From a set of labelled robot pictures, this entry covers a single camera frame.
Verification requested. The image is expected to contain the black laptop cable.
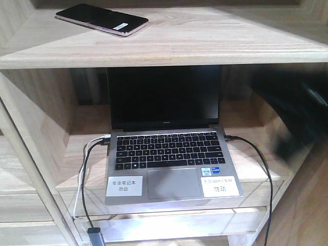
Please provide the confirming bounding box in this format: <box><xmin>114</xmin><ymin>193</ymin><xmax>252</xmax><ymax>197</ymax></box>
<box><xmin>81</xmin><ymin>139</ymin><xmax>112</xmax><ymax>230</ymax></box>

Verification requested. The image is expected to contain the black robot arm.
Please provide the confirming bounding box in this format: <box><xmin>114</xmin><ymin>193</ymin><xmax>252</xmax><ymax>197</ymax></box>
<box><xmin>250</xmin><ymin>69</ymin><xmax>327</xmax><ymax>160</ymax></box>

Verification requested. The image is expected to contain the white laptop cable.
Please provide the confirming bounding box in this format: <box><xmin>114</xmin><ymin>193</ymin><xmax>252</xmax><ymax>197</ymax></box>
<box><xmin>73</xmin><ymin>133</ymin><xmax>112</xmax><ymax>231</ymax></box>

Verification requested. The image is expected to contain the black camera cable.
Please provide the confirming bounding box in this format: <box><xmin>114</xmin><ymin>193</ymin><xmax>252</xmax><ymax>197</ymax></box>
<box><xmin>224</xmin><ymin>135</ymin><xmax>274</xmax><ymax>246</ymax></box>

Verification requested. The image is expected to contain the light wooden desk shelf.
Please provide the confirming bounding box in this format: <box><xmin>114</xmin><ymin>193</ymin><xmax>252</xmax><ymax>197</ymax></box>
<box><xmin>1</xmin><ymin>1</ymin><xmax>327</xmax><ymax>245</ymax></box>

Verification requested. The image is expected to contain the black foldable smartphone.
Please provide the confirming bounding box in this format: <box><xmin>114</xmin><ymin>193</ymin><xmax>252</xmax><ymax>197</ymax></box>
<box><xmin>55</xmin><ymin>4</ymin><xmax>149</xmax><ymax>37</ymax></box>

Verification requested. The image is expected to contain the silver laptop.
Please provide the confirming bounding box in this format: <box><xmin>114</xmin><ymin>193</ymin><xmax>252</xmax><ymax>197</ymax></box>
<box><xmin>105</xmin><ymin>65</ymin><xmax>243</xmax><ymax>205</ymax></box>

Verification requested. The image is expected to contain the grey usb adapter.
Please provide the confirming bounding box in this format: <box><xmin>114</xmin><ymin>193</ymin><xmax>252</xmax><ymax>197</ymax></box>
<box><xmin>87</xmin><ymin>227</ymin><xmax>106</xmax><ymax>246</ymax></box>

